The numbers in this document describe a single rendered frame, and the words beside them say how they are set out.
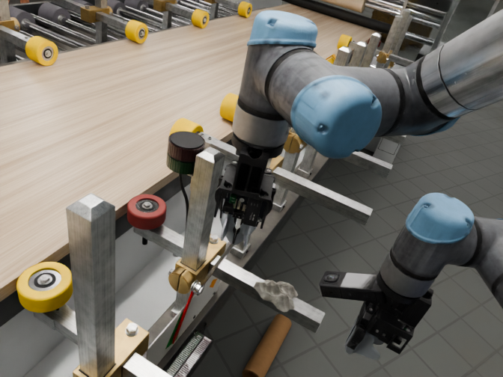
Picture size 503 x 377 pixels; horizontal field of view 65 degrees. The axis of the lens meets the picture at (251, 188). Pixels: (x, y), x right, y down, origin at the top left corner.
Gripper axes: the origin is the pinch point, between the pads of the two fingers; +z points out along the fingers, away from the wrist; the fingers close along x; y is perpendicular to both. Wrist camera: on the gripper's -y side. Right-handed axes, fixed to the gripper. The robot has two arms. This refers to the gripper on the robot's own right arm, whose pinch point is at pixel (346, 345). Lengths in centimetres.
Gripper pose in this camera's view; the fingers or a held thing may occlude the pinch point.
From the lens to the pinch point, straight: 82.5
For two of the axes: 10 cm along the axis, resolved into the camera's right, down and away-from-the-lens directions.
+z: -2.0, 7.9, 5.7
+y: 8.7, 4.1, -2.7
